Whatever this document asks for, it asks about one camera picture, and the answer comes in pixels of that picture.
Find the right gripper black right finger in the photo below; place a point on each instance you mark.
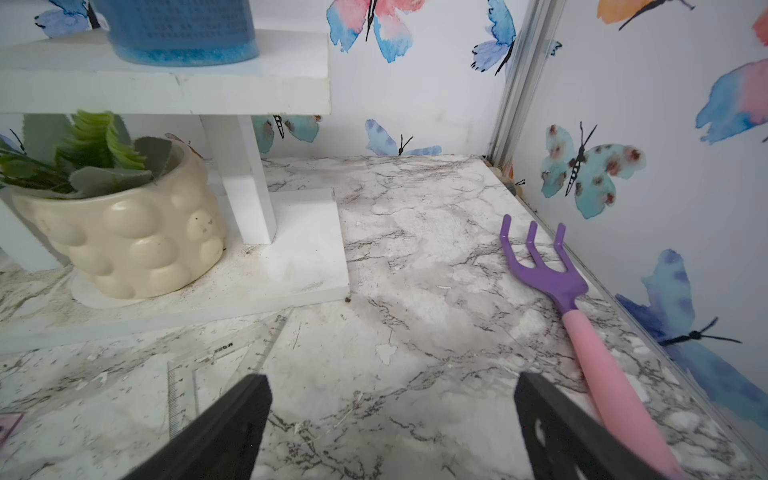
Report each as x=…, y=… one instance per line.
x=564, y=442

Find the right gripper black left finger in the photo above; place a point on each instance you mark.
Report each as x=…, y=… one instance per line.
x=222, y=443

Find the clear triangle ruler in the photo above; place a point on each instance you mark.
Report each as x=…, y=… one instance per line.
x=200, y=376

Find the pink scalene triangle ruler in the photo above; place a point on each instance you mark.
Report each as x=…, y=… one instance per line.
x=9, y=422

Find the purple pink garden rake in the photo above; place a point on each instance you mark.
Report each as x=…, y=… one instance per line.
x=617, y=403

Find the white tiered display stand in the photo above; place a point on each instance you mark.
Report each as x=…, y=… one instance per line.
x=290, y=75

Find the cream bubble plant pot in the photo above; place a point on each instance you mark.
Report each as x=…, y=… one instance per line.
x=135, y=216

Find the blue lidded jar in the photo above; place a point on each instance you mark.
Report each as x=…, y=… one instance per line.
x=180, y=33

